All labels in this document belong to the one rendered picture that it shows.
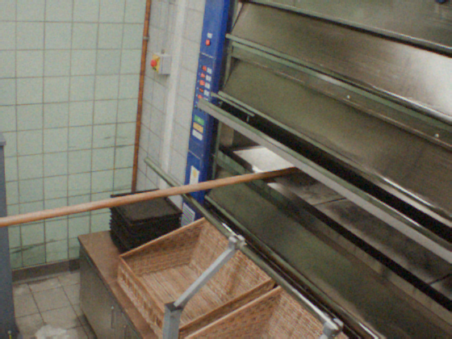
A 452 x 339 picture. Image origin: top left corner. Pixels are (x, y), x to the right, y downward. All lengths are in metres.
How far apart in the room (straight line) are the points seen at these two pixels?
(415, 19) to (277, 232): 1.03
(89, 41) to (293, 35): 1.36
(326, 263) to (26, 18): 1.94
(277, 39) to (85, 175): 1.65
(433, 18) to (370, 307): 0.97
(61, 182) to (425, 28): 2.31
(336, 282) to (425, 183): 0.56
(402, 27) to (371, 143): 0.38
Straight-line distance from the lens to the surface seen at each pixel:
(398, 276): 1.70
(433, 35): 1.56
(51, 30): 2.87
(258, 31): 2.11
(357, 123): 1.74
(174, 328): 1.76
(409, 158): 1.60
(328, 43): 1.82
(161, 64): 2.75
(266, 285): 2.13
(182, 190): 1.91
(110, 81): 3.04
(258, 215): 2.20
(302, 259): 2.01
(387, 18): 1.66
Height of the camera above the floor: 2.02
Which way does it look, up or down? 23 degrees down
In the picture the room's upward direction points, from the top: 8 degrees clockwise
